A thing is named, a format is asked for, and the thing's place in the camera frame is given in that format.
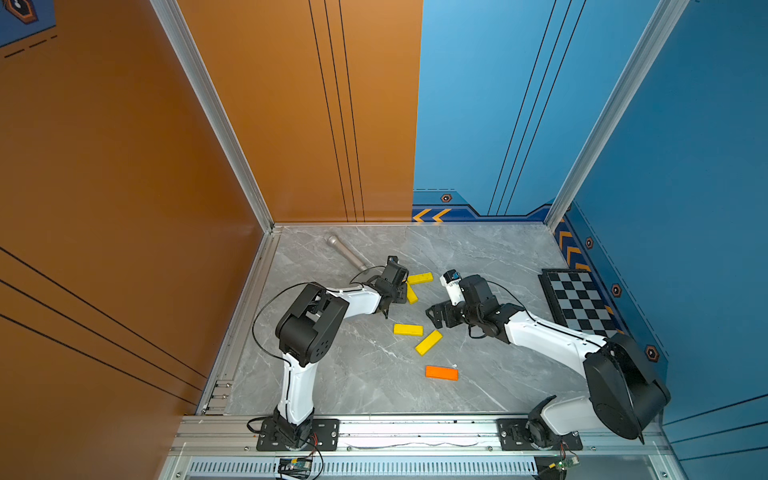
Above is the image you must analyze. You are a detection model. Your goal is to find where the yellow block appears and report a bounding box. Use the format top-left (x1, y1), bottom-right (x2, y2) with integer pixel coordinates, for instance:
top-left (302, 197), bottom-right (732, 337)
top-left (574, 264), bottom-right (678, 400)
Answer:
top-left (393, 324), bottom-right (424, 337)
top-left (406, 284), bottom-right (419, 304)
top-left (408, 273), bottom-right (434, 285)
top-left (415, 330), bottom-right (443, 356)

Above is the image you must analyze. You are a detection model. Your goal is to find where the yellow block top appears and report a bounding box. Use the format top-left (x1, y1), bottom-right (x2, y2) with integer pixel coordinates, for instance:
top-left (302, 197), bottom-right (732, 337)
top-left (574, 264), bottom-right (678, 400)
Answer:
top-left (408, 273), bottom-right (434, 285)

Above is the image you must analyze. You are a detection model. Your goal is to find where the yellow block bottom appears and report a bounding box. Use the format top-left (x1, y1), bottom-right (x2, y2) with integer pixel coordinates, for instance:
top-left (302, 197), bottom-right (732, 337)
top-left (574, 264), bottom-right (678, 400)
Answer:
top-left (393, 324), bottom-right (424, 337)

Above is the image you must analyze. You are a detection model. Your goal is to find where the orange block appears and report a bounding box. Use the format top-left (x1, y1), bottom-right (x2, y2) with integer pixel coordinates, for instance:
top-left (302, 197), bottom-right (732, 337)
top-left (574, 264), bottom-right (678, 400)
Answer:
top-left (425, 365), bottom-right (459, 381)

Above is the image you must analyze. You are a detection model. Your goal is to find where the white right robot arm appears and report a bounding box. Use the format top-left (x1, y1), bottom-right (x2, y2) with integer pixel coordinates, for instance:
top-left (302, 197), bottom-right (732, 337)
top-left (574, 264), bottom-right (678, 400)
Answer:
top-left (426, 270), bottom-right (671, 450)

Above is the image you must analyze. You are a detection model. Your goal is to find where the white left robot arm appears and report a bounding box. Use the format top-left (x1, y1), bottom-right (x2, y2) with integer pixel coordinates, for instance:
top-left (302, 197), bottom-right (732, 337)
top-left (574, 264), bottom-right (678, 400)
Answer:
top-left (272, 256), bottom-right (409, 449)

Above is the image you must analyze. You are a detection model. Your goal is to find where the grey metal microphone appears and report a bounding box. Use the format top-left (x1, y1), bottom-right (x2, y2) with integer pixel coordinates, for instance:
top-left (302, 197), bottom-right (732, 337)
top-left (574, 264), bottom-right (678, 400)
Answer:
top-left (326, 234), bottom-right (371, 272)

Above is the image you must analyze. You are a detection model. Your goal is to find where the black white chessboard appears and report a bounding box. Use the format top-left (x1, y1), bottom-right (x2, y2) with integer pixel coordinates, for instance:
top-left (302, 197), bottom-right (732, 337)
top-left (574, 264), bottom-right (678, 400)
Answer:
top-left (538, 269), bottom-right (625, 338)

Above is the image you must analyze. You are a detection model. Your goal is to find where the right green circuit board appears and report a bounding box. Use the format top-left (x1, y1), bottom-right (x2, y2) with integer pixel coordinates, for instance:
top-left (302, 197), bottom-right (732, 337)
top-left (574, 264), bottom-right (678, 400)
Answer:
top-left (533, 456), bottom-right (580, 480)

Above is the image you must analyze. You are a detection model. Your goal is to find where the green circuit board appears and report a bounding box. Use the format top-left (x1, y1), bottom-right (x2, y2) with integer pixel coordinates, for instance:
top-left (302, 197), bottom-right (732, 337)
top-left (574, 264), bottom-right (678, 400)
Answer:
top-left (276, 457), bottom-right (313, 480)
top-left (533, 456), bottom-right (580, 480)

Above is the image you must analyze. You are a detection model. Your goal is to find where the left green circuit board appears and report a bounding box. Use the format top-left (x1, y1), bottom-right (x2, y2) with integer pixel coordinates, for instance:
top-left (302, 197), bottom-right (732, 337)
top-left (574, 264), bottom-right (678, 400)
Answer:
top-left (276, 457), bottom-right (313, 480)

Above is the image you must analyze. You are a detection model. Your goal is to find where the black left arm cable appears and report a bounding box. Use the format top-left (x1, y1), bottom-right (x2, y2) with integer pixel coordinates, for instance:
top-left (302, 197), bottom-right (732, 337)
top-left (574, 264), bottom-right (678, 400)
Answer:
top-left (250, 265), bottom-right (388, 364)

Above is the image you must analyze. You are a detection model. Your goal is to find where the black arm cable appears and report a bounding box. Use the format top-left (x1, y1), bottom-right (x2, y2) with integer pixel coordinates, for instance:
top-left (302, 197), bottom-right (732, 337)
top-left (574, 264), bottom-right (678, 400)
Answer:
top-left (250, 265), bottom-right (388, 364)
top-left (466, 279), bottom-right (607, 349)

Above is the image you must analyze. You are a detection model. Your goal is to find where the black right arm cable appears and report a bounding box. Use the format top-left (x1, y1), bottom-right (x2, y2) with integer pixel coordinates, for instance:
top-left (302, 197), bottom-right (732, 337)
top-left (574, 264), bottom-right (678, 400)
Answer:
top-left (466, 279), bottom-right (607, 349)

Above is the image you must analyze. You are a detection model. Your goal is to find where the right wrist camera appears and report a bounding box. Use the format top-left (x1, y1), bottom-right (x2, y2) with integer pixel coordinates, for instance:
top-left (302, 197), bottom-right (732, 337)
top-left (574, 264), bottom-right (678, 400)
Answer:
top-left (440, 269), bottom-right (465, 306)

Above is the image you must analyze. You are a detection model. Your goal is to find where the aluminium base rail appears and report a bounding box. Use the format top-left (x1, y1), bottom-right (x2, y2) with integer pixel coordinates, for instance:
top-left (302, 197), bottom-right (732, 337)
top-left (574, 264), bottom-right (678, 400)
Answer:
top-left (159, 414), bottom-right (685, 479)

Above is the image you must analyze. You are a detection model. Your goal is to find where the right corner aluminium post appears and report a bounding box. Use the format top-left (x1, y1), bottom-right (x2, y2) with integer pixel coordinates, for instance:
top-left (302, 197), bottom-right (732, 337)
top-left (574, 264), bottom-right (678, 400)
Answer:
top-left (544, 0), bottom-right (689, 233)

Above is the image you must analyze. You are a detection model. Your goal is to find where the corner aluminium post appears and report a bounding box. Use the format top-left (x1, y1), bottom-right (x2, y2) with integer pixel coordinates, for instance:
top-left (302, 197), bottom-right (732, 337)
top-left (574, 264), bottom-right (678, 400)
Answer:
top-left (544, 0), bottom-right (689, 233)
top-left (150, 0), bottom-right (274, 235)

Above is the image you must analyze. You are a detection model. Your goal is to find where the left corner aluminium post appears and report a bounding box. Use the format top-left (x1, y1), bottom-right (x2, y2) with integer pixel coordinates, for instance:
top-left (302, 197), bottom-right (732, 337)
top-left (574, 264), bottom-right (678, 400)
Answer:
top-left (150, 0), bottom-right (274, 235)

